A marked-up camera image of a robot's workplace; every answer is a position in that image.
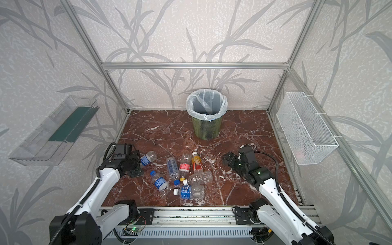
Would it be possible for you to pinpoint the small bottle blue label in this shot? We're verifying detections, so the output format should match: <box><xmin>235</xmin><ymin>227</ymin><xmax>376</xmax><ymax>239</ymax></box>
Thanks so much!
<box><xmin>140</xmin><ymin>151</ymin><xmax>157</xmax><ymax>167</ymax></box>

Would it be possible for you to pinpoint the clear ribbed bottle blue cap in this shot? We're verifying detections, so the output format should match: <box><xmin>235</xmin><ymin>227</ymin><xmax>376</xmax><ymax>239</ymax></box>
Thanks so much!
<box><xmin>166</xmin><ymin>157</ymin><xmax>181</xmax><ymax>186</ymax></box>

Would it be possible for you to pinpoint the clear bottle white cap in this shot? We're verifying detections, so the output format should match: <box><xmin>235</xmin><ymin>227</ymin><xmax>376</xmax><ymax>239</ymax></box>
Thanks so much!
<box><xmin>183</xmin><ymin>170</ymin><xmax>213</xmax><ymax>186</ymax></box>

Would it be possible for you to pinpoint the clear bottle blue white label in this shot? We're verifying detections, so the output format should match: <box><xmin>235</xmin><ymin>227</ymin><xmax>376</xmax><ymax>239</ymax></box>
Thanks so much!
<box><xmin>173</xmin><ymin>185</ymin><xmax>205</xmax><ymax>200</ymax></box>

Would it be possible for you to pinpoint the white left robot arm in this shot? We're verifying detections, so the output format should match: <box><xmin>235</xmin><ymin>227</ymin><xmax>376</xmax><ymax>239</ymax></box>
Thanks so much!
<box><xmin>49</xmin><ymin>148</ymin><xmax>142</xmax><ymax>245</ymax></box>

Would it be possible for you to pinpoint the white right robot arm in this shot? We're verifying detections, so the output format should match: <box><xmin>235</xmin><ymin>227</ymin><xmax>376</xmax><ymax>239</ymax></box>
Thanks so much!
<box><xmin>222</xmin><ymin>145</ymin><xmax>334</xmax><ymax>245</ymax></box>

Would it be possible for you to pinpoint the white plastic bin liner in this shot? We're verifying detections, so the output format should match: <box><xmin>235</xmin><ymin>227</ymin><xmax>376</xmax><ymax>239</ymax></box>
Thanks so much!
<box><xmin>186</xmin><ymin>89</ymin><xmax>228</xmax><ymax>121</ymax></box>

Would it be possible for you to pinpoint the orange drink bottle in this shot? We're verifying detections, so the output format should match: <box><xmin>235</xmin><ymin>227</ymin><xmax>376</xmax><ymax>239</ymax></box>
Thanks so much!
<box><xmin>192</xmin><ymin>152</ymin><xmax>203</xmax><ymax>174</ymax></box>

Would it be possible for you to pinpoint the clear bottle red label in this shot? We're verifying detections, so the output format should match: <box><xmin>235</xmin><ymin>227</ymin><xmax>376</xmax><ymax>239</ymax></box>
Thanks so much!
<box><xmin>179</xmin><ymin>154</ymin><xmax>192</xmax><ymax>181</ymax></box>

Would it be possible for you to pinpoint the green circuit board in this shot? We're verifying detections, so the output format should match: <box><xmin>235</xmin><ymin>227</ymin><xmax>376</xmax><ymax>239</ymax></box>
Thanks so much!
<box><xmin>123</xmin><ymin>227</ymin><xmax>144</xmax><ymax>236</ymax></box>

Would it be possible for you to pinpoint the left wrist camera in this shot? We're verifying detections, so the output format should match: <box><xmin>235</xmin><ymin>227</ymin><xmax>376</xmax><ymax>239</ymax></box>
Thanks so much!
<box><xmin>113</xmin><ymin>144</ymin><xmax>132</xmax><ymax>160</ymax></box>

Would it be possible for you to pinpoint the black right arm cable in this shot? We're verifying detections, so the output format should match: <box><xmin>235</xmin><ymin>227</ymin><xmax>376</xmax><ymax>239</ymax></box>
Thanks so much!
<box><xmin>253</xmin><ymin>150</ymin><xmax>335</xmax><ymax>245</ymax></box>

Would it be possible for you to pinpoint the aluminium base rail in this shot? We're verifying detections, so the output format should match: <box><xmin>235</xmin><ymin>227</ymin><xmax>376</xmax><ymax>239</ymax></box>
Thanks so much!
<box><xmin>109</xmin><ymin>206</ymin><xmax>272</xmax><ymax>239</ymax></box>

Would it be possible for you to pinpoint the white wire mesh basket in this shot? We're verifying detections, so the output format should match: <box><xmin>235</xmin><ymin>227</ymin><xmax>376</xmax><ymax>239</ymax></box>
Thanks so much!
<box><xmin>277</xmin><ymin>91</ymin><xmax>339</xmax><ymax>165</ymax></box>

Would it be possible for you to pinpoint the clear acrylic wall shelf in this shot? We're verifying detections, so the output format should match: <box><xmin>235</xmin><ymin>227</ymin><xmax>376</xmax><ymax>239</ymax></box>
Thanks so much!
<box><xmin>9</xmin><ymin>96</ymin><xmax>100</xmax><ymax>166</ymax></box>

